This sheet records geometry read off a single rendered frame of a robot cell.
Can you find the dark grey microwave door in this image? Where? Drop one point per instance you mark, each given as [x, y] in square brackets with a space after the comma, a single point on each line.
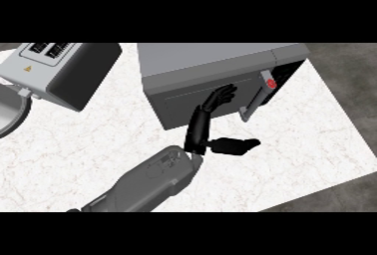
[179, 106]

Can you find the grey round pot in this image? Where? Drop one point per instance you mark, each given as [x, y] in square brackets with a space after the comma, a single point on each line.
[12, 116]

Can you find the grey microwave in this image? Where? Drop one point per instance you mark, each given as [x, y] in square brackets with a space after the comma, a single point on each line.
[206, 59]

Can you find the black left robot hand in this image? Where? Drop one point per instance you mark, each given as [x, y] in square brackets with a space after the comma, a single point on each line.
[200, 127]

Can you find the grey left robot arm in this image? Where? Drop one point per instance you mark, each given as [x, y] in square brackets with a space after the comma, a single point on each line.
[147, 182]

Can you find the red round microwave button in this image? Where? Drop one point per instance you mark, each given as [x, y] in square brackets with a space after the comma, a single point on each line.
[271, 83]

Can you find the grey toaster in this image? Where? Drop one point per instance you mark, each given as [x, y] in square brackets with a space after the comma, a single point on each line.
[74, 73]

